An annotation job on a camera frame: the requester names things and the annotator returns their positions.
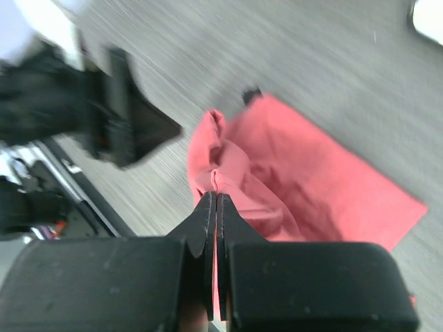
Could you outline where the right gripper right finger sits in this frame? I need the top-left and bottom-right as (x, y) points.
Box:
(216, 194), (420, 331)

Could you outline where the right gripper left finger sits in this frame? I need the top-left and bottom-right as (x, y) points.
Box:
(1, 192), (217, 331)

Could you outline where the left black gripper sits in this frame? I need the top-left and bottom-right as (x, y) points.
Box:
(1, 45), (181, 168)

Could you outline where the pink t shirt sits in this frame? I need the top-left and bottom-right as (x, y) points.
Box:
(186, 93), (429, 322)

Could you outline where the white dry-erase board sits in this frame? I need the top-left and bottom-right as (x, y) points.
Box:
(409, 0), (443, 45)

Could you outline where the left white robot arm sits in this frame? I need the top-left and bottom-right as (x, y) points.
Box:
(1, 1), (181, 168)

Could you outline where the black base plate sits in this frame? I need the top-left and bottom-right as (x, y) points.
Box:
(1, 140), (135, 240)

